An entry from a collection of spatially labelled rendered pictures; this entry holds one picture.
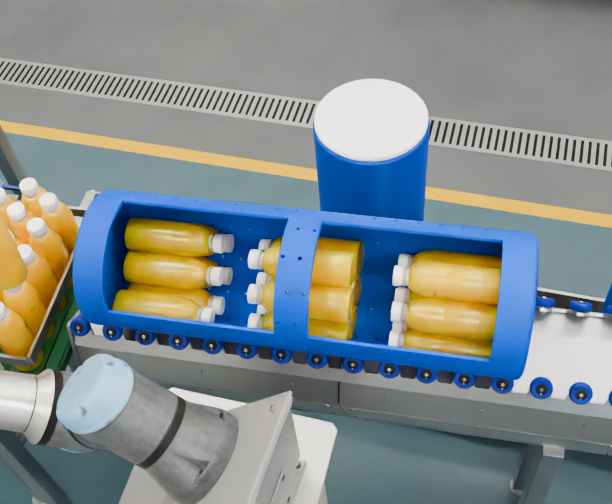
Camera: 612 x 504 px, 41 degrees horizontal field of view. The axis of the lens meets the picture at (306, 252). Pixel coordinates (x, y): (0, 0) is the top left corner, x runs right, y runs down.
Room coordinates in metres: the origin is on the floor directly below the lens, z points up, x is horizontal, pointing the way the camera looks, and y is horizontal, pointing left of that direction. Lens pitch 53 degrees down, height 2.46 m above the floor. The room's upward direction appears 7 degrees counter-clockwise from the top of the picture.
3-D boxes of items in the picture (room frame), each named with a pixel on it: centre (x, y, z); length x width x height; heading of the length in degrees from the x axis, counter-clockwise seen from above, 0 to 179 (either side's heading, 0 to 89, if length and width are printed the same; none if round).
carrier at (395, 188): (1.44, -0.20, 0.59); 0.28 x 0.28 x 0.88
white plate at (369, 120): (1.44, -0.20, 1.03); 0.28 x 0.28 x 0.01
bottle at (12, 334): (0.96, 0.64, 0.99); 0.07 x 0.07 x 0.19
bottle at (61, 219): (1.24, 0.55, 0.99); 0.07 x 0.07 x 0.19
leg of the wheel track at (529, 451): (0.85, -0.55, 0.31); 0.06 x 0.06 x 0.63; 73
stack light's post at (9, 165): (1.54, 0.74, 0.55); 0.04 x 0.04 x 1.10; 73
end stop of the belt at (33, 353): (1.11, 0.55, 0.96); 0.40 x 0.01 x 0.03; 163
